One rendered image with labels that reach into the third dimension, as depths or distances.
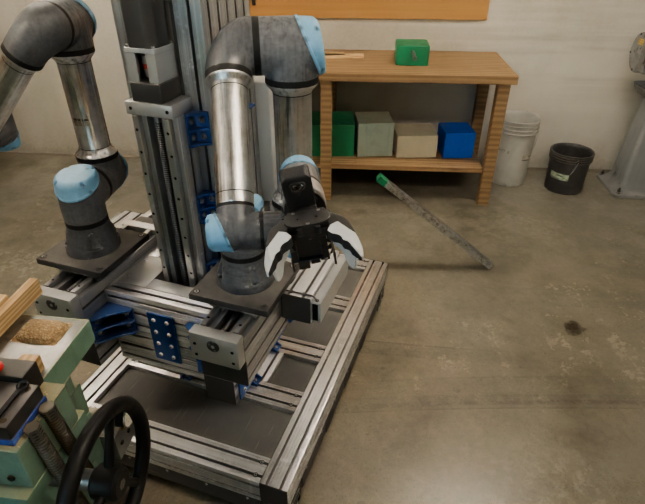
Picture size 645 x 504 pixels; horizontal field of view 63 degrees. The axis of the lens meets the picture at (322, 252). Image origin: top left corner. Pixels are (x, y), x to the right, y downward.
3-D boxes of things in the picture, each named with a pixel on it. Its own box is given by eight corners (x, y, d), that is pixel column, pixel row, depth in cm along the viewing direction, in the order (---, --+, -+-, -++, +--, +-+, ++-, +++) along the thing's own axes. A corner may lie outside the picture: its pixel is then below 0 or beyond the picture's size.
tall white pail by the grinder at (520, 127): (532, 188, 371) (548, 124, 346) (488, 187, 373) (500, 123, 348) (522, 171, 396) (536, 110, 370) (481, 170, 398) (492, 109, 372)
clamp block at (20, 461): (33, 491, 83) (14, 455, 78) (-46, 481, 84) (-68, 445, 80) (81, 416, 95) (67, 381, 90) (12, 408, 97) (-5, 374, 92)
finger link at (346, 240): (380, 276, 76) (340, 252, 83) (377, 242, 73) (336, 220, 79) (364, 285, 75) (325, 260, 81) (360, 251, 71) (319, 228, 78)
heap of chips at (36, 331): (55, 345, 107) (52, 338, 105) (9, 341, 108) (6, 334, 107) (73, 323, 112) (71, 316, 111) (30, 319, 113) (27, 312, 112)
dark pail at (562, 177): (590, 197, 359) (602, 159, 344) (547, 196, 361) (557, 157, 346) (576, 179, 384) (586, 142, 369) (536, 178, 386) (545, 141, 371)
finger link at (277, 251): (275, 301, 74) (304, 264, 81) (267, 268, 71) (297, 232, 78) (257, 298, 76) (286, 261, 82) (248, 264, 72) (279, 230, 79)
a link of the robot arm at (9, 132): (-20, 156, 148) (-35, 118, 142) (3, 142, 158) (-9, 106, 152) (6, 157, 148) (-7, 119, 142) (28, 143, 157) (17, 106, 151)
